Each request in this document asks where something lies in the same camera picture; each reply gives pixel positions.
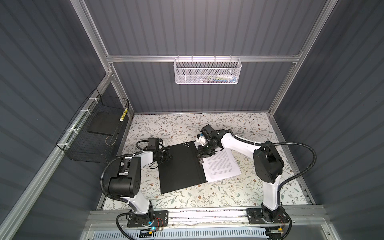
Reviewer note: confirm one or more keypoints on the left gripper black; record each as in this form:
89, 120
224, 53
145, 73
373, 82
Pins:
167, 156

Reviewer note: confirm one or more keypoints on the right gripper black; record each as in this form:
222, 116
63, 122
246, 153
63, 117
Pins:
201, 152

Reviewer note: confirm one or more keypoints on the printed paper sheet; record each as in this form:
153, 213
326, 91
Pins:
221, 166

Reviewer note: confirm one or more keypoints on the blue folder with black inside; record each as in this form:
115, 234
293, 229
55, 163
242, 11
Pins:
182, 170

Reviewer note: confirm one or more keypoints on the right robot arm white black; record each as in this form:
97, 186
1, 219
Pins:
267, 162

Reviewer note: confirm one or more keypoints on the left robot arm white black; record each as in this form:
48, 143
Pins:
121, 178

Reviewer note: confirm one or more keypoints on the metal folder clip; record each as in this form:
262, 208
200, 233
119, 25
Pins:
201, 159

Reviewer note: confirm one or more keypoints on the yellow marker in basket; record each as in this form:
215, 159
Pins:
123, 115

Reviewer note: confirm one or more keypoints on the black pad in basket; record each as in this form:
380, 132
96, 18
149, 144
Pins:
104, 124

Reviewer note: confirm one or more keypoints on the pens in white basket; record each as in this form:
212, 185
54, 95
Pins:
220, 79

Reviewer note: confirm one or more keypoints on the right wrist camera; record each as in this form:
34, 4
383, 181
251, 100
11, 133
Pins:
201, 139

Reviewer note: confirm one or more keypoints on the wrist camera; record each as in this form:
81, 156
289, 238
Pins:
155, 144
201, 139

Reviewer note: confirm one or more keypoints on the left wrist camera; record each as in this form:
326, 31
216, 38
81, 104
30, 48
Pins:
155, 144

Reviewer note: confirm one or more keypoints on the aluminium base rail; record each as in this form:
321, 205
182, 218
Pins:
166, 218

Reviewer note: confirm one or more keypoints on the black wire basket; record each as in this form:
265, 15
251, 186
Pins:
79, 145

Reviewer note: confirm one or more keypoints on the white wire mesh basket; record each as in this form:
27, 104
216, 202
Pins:
190, 71

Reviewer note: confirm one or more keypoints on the white ventilated cable duct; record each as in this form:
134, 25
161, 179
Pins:
194, 234

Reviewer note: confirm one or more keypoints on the aluminium frame of enclosure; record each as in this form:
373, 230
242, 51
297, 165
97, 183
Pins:
49, 64

